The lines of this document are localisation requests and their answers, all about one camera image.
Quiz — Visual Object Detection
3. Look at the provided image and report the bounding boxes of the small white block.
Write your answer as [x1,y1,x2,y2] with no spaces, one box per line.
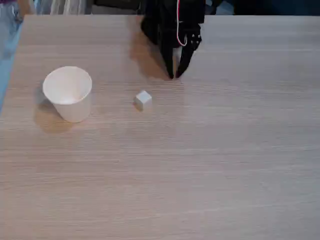
[133,89,153,112]

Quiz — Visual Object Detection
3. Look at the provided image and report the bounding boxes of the white paper cup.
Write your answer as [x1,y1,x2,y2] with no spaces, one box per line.
[42,65,93,124]

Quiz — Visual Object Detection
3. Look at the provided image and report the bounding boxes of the pale hanging fabric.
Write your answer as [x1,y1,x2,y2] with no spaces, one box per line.
[35,0,93,15]

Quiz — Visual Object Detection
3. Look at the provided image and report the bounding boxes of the person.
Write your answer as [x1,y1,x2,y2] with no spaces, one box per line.
[0,0,26,62]

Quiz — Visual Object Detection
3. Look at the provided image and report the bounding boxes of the red and white cable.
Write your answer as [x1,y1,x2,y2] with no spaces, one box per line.
[175,0,189,47]

